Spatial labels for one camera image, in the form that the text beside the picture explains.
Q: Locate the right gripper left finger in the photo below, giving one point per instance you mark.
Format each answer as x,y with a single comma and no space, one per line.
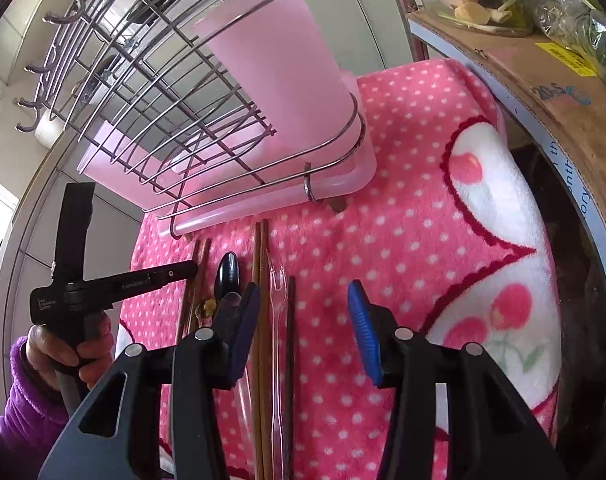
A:
115,431

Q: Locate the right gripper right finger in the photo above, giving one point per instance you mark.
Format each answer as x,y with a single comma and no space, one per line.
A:
492,434

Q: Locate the light wooden chopstick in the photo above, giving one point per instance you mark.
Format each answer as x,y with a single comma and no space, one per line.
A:
187,299

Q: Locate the clear plastic spoon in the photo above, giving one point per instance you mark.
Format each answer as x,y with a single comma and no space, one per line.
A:
242,396

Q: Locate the brown wooden chopstick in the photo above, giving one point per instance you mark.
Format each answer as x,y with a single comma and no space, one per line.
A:
205,252
255,359
264,354

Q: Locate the black plastic spoon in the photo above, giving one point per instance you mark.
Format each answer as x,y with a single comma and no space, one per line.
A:
227,282

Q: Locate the dark thin chopstick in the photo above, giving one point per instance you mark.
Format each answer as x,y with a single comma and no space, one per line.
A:
288,439

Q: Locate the purple left sleeve forearm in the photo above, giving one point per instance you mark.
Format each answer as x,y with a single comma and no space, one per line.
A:
34,415

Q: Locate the left hand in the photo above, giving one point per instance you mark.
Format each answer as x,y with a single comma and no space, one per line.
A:
92,358

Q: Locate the pink polka dot blanket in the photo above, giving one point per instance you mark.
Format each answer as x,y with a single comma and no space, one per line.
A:
447,235

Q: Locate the black frying pan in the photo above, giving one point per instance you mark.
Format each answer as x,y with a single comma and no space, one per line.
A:
91,90

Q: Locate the pink plastic drip tray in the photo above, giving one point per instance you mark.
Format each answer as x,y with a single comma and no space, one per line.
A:
197,152

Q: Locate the cardboard covered shelf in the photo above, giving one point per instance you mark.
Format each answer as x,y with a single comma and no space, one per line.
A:
564,111

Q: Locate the pink plastic utensil cup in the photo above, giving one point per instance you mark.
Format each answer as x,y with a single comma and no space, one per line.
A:
276,52

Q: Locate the yellow sticker label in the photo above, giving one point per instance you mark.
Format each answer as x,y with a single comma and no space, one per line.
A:
570,59

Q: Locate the metal shelf pole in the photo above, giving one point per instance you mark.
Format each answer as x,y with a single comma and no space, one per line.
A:
408,10

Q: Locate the clear bowl with vegetables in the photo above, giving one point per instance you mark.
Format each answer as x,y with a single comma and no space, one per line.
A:
511,18

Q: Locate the bagged green onions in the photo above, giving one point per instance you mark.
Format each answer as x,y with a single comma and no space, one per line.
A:
576,25

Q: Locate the metal wire utensil rack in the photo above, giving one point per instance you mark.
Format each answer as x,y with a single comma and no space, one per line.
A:
90,30

